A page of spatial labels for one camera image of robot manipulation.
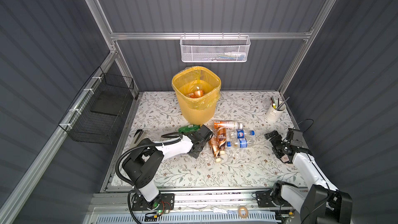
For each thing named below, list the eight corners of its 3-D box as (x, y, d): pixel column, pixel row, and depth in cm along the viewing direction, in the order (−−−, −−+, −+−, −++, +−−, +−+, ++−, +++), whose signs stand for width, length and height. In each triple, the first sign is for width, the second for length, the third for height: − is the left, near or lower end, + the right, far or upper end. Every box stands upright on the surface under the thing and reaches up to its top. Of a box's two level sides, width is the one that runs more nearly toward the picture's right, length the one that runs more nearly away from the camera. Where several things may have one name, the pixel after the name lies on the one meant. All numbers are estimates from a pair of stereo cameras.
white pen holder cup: (267, 120, 106) (273, 110, 97) (263, 111, 112) (269, 100, 103) (281, 120, 106) (288, 110, 97) (277, 111, 112) (283, 100, 102)
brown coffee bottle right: (218, 154, 90) (219, 150, 86) (217, 130, 100) (217, 126, 97) (227, 154, 90) (228, 150, 86) (225, 130, 100) (225, 126, 97)
